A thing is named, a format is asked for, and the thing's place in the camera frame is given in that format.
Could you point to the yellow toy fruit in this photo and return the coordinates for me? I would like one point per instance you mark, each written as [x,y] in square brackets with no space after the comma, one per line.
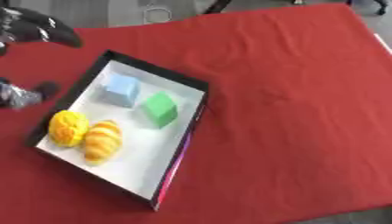
[67,128]

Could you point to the black box with white inside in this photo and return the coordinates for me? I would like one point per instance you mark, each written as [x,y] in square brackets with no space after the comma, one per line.
[138,157]

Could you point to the green cube block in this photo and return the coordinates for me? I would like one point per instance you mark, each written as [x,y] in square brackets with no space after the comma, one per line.
[161,109]

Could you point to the black chair leg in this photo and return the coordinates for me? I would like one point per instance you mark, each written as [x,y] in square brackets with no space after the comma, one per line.
[216,6]

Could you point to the light blue cube block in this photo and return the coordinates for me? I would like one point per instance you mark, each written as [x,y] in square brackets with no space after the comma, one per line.
[120,89]

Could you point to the toy croissant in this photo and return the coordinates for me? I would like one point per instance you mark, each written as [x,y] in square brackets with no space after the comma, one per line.
[102,142]

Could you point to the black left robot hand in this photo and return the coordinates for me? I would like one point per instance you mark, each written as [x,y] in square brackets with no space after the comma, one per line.
[30,26]

